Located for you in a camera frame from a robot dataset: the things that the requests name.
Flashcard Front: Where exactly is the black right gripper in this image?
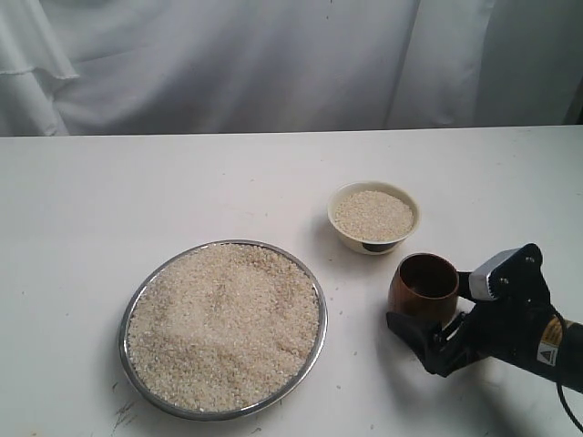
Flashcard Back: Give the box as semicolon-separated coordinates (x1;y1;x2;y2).
386;243;558;378

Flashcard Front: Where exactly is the brown wooden cup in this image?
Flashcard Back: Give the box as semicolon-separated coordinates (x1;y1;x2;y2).
388;253;460;326

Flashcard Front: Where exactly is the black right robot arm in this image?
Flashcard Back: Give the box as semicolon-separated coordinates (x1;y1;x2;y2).
386;243;582;391

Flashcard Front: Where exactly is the cream ceramic rice bowl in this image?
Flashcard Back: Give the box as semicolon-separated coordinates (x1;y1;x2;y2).
327;181;420;256

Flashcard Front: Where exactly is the round metal rice tray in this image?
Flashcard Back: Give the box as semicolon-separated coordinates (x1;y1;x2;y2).
118;239;328;422

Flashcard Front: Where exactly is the white backdrop curtain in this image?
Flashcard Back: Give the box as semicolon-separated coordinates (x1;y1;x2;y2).
1;1;582;137

